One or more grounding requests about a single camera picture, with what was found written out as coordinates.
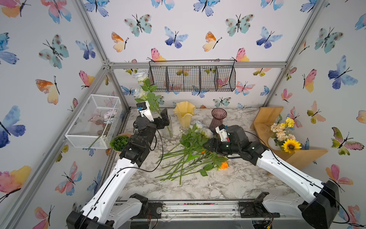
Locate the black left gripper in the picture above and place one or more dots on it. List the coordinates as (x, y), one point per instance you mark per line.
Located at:
(158, 125)

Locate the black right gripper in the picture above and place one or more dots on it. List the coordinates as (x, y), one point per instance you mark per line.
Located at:
(212, 140)

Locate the white rose stem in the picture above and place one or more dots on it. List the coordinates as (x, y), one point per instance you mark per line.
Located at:
(145, 94)
(143, 79)
(198, 124)
(207, 133)

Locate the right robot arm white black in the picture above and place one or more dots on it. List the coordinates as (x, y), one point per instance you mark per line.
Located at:
(318, 203)

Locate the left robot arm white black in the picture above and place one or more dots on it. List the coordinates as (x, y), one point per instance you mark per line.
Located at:
(114, 183)

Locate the clear glass vase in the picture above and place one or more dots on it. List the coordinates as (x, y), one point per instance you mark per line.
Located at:
(167, 132)

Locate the orange flower front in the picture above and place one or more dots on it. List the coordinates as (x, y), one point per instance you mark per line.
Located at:
(224, 165)

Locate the potted green succulent plant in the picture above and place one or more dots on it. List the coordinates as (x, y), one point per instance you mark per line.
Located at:
(119, 142)

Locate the purple ribbed glass vase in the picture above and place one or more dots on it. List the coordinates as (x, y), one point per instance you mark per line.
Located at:
(218, 115)

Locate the wooden corner shelf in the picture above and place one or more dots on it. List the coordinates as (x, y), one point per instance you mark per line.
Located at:
(300, 159)

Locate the sunflower bouquet in white vase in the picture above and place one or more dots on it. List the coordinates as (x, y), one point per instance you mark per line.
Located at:
(281, 137)

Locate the yellow ruffled vase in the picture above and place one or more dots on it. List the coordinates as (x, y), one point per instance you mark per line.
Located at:
(184, 112)

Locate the pile of green flower stems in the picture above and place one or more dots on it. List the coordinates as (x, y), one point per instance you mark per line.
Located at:
(189, 157)

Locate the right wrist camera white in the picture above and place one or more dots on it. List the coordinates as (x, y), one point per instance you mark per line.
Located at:
(223, 135)

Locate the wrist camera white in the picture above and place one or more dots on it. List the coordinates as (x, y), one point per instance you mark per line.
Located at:
(144, 110)
(223, 135)

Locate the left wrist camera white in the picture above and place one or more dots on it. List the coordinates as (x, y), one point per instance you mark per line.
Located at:
(144, 110)

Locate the white mesh wall basket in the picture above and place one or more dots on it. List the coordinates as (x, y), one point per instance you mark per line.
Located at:
(95, 123)

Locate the black wire wall basket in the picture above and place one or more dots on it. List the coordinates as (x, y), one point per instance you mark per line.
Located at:
(193, 76)

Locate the metal base rail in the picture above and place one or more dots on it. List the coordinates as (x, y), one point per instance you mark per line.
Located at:
(200, 210)

